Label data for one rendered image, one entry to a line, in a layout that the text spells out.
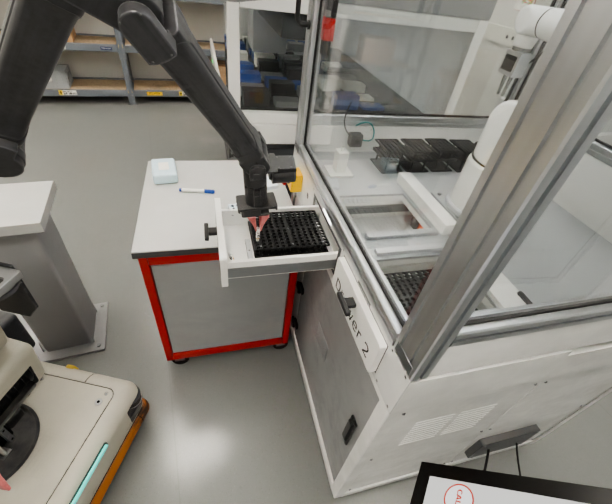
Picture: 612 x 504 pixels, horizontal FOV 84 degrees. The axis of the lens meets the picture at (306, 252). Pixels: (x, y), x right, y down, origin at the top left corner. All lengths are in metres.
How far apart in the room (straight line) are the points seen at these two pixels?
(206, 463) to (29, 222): 1.09
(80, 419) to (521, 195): 1.40
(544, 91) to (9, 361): 1.05
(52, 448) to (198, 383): 0.58
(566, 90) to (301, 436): 1.48
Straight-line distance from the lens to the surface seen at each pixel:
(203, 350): 1.67
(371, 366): 0.83
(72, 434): 1.46
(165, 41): 0.50
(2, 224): 1.49
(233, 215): 1.12
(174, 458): 1.64
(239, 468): 1.60
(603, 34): 0.43
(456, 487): 0.60
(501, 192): 0.48
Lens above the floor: 1.53
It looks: 41 degrees down
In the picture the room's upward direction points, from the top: 9 degrees clockwise
